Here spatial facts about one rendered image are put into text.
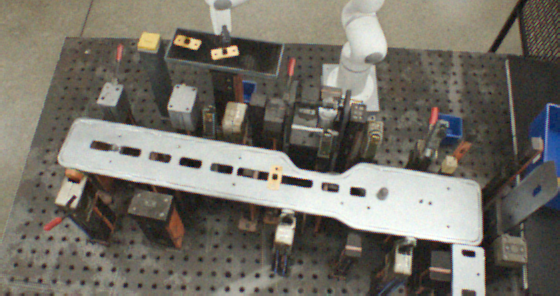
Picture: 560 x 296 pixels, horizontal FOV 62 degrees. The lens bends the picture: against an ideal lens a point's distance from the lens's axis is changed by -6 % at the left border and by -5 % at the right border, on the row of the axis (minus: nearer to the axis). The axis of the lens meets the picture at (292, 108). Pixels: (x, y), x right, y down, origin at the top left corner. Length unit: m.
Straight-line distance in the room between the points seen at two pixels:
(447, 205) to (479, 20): 2.19
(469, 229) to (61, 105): 1.64
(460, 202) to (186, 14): 2.28
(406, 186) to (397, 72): 0.75
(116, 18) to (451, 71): 2.16
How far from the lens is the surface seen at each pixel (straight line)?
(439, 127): 1.49
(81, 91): 2.20
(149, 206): 1.52
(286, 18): 3.28
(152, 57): 1.69
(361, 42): 1.63
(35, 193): 2.04
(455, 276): 1.55
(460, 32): 3.49
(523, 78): 1.97
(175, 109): 1.56
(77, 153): 1.69
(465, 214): 1.63
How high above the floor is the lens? 2.41
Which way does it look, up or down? 58 degrees down
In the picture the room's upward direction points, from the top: 6 degrees clockwise
